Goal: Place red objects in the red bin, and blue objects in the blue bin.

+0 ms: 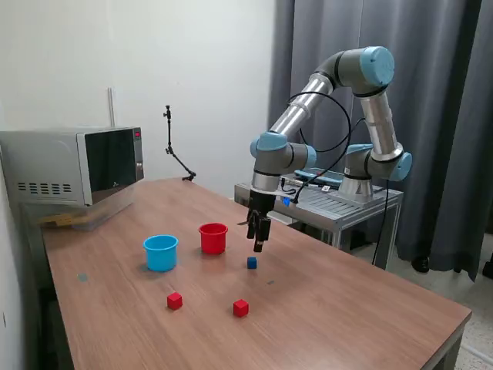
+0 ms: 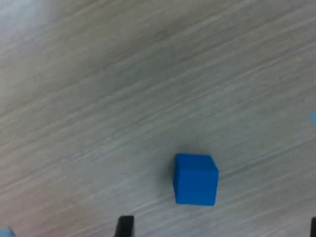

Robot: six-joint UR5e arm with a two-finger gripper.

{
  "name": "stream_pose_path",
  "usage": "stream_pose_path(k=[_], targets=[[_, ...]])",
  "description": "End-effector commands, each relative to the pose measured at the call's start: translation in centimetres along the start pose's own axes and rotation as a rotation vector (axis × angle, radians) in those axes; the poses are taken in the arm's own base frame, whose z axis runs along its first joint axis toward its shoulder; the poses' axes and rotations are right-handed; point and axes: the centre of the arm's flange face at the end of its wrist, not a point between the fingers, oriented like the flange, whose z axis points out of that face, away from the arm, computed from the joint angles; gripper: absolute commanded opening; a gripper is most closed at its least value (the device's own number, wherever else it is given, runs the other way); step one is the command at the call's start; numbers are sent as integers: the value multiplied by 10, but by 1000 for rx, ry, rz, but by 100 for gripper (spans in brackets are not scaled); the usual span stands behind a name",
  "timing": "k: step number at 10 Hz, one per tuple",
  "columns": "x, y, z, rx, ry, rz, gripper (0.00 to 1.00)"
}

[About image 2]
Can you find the blue cube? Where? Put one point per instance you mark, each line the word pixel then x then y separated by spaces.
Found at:
pixel 195 182

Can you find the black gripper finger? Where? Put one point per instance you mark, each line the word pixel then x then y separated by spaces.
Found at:
pixel 125 226
pixel 313 228

